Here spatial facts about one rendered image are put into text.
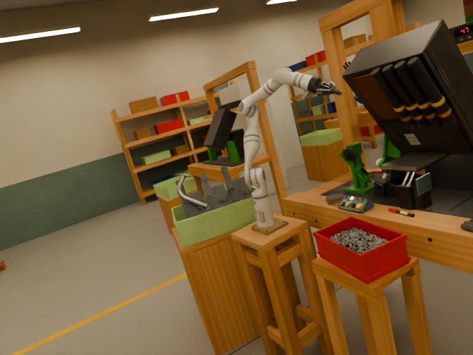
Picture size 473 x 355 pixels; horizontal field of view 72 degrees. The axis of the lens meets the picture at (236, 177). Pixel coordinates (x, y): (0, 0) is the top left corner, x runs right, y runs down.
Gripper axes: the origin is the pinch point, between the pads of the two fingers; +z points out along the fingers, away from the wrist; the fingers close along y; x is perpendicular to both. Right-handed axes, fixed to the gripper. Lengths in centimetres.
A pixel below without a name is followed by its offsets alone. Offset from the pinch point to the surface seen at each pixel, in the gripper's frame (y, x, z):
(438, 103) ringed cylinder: -13.5, -14.2, 42.7
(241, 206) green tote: -26, 81, -39
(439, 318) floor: 12, 128, 85
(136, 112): 194, 292, -549
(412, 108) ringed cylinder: -11.4, -8.4, 34.8
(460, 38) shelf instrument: 37, -20, 34
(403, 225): -24, 35, 49
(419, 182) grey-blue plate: -6, 25, 46
